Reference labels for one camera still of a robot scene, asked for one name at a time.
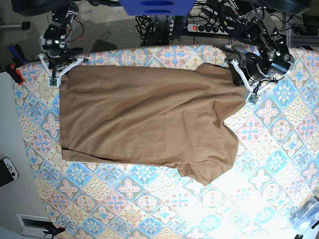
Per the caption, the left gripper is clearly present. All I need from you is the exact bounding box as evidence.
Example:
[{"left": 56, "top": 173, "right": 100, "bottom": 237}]
[{"left": 228, "top": 53, "right": 277, "bottom": 104}]

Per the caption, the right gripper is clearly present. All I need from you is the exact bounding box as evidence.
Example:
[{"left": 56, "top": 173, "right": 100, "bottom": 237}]
[{"left": 38, "top": 48, "right": 89, "bottom": 88}]

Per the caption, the brown t-shirt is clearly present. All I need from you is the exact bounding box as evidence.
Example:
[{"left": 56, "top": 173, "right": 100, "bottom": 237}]
[{"left": 59, "top": 63, "right": 246, "bottom": 185}]

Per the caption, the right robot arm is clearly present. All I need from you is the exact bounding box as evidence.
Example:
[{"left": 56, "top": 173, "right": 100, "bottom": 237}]
[{"left": 38, "top": 2, "right": 88, "bottom": 88}]

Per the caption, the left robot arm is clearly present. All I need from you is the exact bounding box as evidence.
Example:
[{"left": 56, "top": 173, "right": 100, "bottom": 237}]
[{"left": 225, "top": 1, "right": 295, "bottom": 104}]

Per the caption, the white power strip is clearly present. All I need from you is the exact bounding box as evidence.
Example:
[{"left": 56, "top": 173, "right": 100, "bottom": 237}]
[{"left": 186, "top": 23, "right": 228, "bottom": 35}]

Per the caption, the red and black clamp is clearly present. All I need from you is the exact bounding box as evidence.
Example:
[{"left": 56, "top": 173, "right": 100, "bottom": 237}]
[{"left": 5, "top": 64, "right": 24, "bottom": 85}]

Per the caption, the game console with white controller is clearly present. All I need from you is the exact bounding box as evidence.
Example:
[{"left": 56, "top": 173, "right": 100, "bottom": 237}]
[{"left": 0, "top": 157, "right": 19, "bottom": 187}]

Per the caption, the clear plastic box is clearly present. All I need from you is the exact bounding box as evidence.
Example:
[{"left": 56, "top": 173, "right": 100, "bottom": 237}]
[{"left": 289, "top": 196, "right": 319, "bottom": 234}]

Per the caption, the white floor vent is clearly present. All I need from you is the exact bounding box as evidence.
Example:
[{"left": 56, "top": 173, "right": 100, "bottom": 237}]
[{"left": 16, "top": 214, "right": 53, "bottom": 239}]

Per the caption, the black clamp bottom edge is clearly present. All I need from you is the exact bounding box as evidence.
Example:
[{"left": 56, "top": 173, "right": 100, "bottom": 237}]
[{"left": 43, "top": 226, "right": 65, "bottom": 238}]

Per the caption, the blue handled tool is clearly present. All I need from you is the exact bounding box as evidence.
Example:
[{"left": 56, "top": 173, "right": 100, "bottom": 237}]
[{"left": 8, "top": 44, "right": 29, "bottom": 66}]

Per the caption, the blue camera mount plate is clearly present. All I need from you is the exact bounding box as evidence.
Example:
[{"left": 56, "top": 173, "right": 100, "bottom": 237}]
[{"left": 119, "top": 0, "right": 195, "bottom": 16}]

